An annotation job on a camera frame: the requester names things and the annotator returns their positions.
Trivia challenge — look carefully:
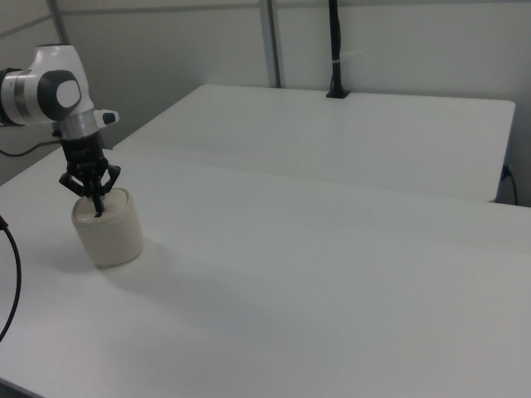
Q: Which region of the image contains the grey metal partition post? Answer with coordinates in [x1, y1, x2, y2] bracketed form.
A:
[46, 0, 72, 46]
[260, 0, 286, 89]

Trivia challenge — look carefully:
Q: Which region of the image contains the black cable at table side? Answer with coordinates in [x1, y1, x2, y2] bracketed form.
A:
[501, 164, 519, 205]

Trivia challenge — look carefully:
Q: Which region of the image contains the thick black looping cable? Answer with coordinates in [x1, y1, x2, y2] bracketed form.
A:
[0, 213, 22, 345]

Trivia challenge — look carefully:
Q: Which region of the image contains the black camera pole with base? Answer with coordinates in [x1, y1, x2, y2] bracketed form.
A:
[325, 0, 352, 100]

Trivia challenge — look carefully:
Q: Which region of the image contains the cream plastic trash bin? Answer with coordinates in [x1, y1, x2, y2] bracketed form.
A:
[71, 187, 144, 268]

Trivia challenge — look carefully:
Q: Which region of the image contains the thin cable behind robot arm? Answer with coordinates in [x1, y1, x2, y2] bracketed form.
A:
[0, 138, 64, 158]

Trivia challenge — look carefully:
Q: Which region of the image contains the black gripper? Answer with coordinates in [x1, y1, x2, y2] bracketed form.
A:
[58, 130, 123, 218]

